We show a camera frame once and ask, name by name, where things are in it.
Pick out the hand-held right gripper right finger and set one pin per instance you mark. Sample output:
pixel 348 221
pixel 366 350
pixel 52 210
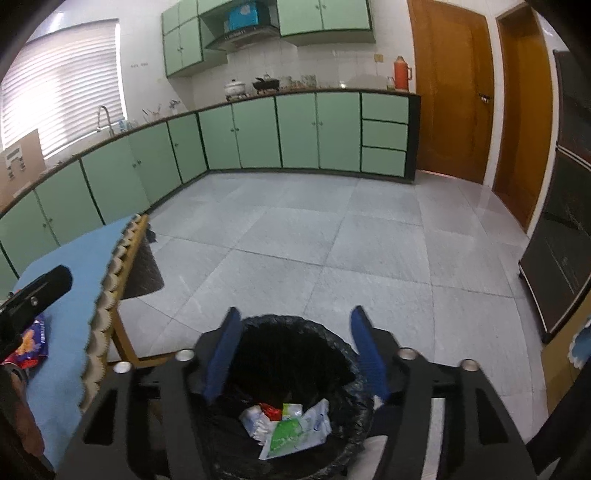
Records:
pixel 369 355

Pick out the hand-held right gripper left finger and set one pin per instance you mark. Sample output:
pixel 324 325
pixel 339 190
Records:
pixel 224 355

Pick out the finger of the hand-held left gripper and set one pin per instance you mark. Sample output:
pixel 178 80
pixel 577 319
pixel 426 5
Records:
pixel 41 288

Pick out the red snack bag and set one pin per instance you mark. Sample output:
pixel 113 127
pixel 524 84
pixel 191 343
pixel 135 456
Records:
pixel 34 341

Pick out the bin with black bag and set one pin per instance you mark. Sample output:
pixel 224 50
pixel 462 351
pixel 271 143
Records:
pixel 286 360

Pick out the white tissue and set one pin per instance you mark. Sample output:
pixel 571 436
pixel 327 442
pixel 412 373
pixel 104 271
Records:
pixel 254 420

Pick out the red plastic bag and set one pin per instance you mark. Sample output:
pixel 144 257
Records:
pixel 270 410

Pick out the white wipe packet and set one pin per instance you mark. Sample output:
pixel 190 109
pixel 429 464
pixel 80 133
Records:
pixel 318 417

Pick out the teal tissue packet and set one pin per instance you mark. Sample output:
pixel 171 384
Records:
pixel 284 436

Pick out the person's left hand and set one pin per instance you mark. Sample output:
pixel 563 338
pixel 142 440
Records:
pixel 23 415

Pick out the blue tablecloth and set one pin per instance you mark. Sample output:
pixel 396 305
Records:
pixel 69 323

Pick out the wooden table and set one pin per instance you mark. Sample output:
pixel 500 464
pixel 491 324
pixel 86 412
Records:
pixel 127 341

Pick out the cardboard box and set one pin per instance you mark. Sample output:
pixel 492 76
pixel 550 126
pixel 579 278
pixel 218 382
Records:
pixel 27 152

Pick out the steel faucet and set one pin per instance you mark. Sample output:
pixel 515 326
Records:
pixel 99 121

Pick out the white window blind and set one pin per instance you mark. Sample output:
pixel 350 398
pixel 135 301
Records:
pixel 60 92

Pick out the green base cabinets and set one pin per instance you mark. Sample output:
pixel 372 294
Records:
pixel 277 134

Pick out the black cabinet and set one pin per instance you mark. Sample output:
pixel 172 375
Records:
pixel 563 230

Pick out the white pot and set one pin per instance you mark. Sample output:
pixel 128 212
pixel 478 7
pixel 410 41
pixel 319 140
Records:
pixel 235 88

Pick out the black wok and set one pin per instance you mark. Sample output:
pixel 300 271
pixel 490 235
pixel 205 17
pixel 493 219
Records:
pixel 267 85

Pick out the wooden door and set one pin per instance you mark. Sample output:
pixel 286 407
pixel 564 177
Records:
pixel 521 115
pixel 452 92

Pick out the glass jars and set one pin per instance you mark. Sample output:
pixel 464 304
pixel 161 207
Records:
pixel 308 82

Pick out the orange thermos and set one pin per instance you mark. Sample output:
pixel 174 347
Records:
pixel 401 74

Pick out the black range hood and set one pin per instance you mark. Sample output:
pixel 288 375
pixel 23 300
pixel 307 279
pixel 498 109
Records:
pixel 240 39

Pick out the blue box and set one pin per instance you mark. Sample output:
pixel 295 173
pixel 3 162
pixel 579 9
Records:
pixel 242 18

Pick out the green wall cabinets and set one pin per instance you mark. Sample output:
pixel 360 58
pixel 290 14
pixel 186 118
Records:
pixel 323 14

